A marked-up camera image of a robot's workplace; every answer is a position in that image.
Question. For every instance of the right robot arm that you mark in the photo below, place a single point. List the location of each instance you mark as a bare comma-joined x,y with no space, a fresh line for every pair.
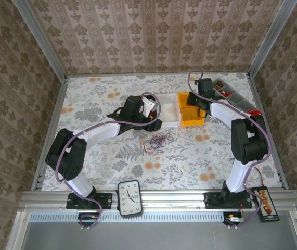
247,140

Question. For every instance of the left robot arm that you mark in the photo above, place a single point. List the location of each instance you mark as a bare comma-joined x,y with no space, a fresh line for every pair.
65,156

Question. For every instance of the black plastic bin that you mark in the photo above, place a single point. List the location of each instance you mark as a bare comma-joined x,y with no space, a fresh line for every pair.
159,126

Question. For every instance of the small brown objects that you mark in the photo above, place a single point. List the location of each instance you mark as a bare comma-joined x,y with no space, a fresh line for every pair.
219,84

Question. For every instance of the yellow plastic bin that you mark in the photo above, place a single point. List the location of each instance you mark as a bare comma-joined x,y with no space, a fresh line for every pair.
187,117

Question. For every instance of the white plastic bin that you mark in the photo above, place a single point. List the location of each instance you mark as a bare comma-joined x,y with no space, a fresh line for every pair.
169,109

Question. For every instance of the small red object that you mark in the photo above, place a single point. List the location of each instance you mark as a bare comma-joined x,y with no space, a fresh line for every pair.
225,92
255,112

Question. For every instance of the grey compartment organizer tray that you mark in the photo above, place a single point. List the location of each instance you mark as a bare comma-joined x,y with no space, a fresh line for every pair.
238,97

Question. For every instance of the floral table cover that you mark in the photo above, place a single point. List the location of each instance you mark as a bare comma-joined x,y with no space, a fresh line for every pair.
177,166

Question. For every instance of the black framed white clock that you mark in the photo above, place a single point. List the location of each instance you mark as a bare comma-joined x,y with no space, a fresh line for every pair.
129,199

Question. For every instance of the small black electronics module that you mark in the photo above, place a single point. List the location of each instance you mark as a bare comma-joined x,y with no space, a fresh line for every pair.
234,219

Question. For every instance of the black board orange connectors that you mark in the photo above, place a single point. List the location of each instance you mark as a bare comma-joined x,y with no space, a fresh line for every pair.
265,205

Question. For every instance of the small green circuit board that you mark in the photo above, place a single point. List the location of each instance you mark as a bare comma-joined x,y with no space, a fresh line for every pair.
89,217

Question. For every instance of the grey metal panel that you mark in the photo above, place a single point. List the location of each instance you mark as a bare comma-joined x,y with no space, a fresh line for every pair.
164,237

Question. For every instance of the thin aluminium table rail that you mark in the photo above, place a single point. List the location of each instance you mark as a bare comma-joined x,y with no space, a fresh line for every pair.
111,74

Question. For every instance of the aluminium table side rail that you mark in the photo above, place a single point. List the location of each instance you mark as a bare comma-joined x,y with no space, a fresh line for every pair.
260,99
54,114

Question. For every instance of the aluminium frame post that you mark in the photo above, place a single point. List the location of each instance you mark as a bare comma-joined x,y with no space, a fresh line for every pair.
42,39
270,39

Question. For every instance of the wide aluminium mounting rail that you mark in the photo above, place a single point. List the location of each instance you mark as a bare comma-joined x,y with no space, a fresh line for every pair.
169,199

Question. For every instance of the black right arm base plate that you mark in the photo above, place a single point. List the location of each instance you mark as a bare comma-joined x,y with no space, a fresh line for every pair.
212,200

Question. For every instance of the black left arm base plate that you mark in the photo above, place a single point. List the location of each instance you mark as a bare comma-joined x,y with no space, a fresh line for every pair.
104,200

